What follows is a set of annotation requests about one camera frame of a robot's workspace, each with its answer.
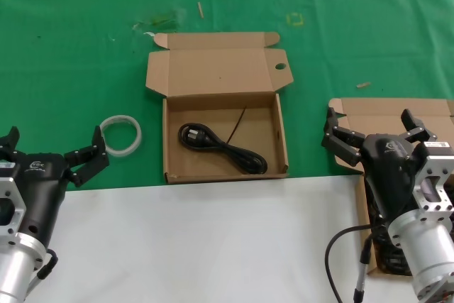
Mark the small wooden chip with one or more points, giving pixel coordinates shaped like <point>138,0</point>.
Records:
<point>363,85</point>

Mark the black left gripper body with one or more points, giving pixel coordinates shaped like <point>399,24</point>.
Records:
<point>42,189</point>

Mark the white tape roll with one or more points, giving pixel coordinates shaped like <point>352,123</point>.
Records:
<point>138,136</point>

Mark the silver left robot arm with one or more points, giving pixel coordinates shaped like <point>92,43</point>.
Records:
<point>16,271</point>

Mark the green table cloth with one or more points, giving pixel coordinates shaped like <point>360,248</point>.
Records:
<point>71,51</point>

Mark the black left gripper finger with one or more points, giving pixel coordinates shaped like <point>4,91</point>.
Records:
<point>90,159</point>
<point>10,141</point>

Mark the clear plastic scrap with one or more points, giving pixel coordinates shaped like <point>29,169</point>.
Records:
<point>161,20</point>

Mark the open brown cardboard box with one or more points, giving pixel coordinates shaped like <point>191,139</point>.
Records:
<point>213,69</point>
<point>376,118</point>

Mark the small wooden stick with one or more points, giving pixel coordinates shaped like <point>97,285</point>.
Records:
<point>200,9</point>

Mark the small white tape scrap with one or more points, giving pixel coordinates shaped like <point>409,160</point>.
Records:
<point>149,34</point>

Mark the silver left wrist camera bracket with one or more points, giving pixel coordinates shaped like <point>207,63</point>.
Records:
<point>9,207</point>

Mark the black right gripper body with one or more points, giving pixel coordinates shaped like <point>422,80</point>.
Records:
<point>388,171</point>

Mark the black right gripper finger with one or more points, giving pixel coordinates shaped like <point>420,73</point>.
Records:
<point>342,143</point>
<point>416,131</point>

